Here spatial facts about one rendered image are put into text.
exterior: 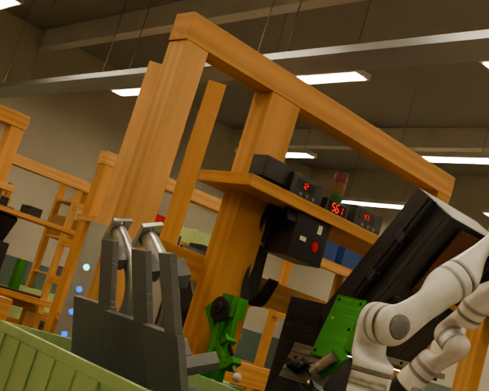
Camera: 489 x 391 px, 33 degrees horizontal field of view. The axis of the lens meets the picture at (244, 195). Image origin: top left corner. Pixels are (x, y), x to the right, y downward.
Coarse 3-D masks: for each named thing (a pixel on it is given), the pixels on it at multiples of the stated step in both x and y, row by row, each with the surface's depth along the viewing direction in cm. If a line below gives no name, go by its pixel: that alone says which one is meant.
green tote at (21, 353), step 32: (0, 320) 155; (0, 352) 151; (32, 352) 139; (64, 352) 128; (0, 384) 146; (32, 384) 135; (64, 384) 125; (96, 384) 116; (128, 384) 108; (192, 384) 171
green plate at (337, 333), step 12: (336, 300) 262; (348, 300) 259; (360, 300) 256; (336, 312) 259; (348, 312) 256; (360, 312) 253; (324, 324) 259; (336, 324) 256; (348, 324) 253; (324, 336) 256; (336, 336) 254; (348, 336) 251; (312, 348) 257; (324, 348) 254; (336, 348) 251; (348, 348) 252
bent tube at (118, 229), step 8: (112, 224) 154; (120, 224) 155; (128, 224) 156; (112, 232) 155; (120, 232) 154; (120, 240) 153; (128, 240) 153; (128, 248) 152; (128, 256) 151; (128, 264) 150; (128, 272) 150; (128, 280) 150; (128, 288) 150; (128, 296) 150; (128, 304) 150; (120, 312) 151; (128, 312) 151
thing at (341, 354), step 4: (336, 352) 250; (340, 352) 249; (344, 352) 248; (340, 356) 248; (344, 356) 247; (340, 360) 247; (344, 360) 246; (348, 360) 246; (332, 364) 248; (336, 364) 247; (340, 364) 247; (344, 364) 247; (328, 368) 248; (332, 368) 247; (336, 368) 247; (324, 372) 248; (328, 372) 248; (320, 376) 248; (324, 376) 249
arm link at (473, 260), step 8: (480, 240) 199; (488, 240) 199; (472, 248) 196; (480, 248) 197; (488, 248) 199; (456, 256) 196; (464, 256) 194; (472, 256) 194; (480, 256) 195; (464, 264) 192; (472, 264) 192; (480, 264) 194; (472, 272) 191; (480, 272) 193; (472, 280) 191
